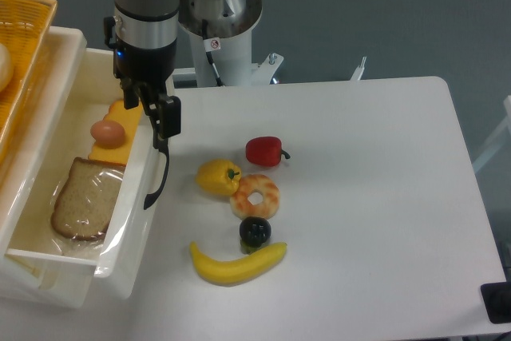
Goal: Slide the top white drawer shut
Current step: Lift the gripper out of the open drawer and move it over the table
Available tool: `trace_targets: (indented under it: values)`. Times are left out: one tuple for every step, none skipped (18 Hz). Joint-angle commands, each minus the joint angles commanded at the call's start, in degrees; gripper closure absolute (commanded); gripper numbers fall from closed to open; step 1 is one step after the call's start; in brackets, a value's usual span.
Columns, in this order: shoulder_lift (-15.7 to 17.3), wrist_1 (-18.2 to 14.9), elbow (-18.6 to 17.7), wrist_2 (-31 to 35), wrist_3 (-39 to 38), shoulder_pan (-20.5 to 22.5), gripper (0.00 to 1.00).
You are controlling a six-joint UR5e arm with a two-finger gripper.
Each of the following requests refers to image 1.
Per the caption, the white drawer cabinet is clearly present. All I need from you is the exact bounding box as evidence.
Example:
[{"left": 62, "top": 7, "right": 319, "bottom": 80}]
[{"left": 1, "top": 26, "right": 121, "bottom": 308}]

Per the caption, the brown bread slice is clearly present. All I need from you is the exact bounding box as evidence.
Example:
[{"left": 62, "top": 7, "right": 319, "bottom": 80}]
[{"left": 50, "top": 157, "right": 125, "bottom": 241}]

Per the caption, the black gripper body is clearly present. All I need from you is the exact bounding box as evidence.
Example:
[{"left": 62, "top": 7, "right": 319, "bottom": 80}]
[{"left": 103, "top": 16, "right": 176, "bottom": 109}]

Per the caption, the yellow bell pepper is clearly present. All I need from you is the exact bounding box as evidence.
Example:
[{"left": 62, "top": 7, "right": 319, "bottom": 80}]
[{"left": 195, "top": 159, "right": 242, "bottom": 196}]

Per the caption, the yellow wicker basket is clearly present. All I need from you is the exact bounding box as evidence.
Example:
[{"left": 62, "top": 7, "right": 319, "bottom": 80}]
[{"left": 1, "top": 0, "right": 57, "bottom": 159}]

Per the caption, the brown egg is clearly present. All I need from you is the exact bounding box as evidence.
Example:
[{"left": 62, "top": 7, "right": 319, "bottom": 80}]
[{"left": 90, "top": 120, "right": 125, "bottom": 149}]

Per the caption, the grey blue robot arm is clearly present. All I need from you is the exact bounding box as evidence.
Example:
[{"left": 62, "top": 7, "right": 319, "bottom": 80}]
[{"left": 104, "top": 0, "right": 262, "bottom": 153}]

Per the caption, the yellow cheese slice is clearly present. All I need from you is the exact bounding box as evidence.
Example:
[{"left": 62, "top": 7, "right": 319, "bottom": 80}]
[{"left": 88, "top": 100, "right": 142, "bottom": 165}]

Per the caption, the yellow banana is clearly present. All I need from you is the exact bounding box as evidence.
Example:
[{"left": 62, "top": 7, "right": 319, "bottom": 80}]
[{"left": 189, "top": 242, "right": 287, "bottom": 286}]

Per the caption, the white chair frame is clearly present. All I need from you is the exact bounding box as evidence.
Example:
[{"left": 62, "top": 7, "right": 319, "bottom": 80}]
[{"left": 472, "top": 96, "right": 510, "bottom": 174}]

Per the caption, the orange shrimp ring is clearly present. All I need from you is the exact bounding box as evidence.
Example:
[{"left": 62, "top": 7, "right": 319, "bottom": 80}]
[{"left": 229, "top": 173, "right": 281, "bottom": 221}]

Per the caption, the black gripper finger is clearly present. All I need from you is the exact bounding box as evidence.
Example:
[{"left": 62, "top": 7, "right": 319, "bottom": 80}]
[{"left": 141, "top": 93, "right": 181, "bottom": 153}]

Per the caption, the black top drawer handle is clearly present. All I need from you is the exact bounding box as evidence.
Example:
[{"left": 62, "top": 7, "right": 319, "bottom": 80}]
[{"left": 143, "top": 142, "right": 170, "bottom": 210}]

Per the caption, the black device at edge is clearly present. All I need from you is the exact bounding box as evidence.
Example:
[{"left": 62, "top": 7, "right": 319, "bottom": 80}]
[{"left": 480, "top": 282, "right": 511, "bottom": 324}]

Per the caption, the white table frame bracket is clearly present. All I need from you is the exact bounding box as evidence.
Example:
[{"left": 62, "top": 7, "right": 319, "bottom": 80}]
[{"left": 350, "top": 56, "right": 367, "bottom": 81}]

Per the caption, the red bell pepper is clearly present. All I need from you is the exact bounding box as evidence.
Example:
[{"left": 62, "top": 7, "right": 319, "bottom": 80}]
[{"left": 245, "top": 137, "right": 291, "bottom": 167}]

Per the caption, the black grape bunch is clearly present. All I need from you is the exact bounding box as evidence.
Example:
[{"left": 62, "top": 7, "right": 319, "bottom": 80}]
[{"left": 239, "top": 216, "right": 271, "bottom": 254}]

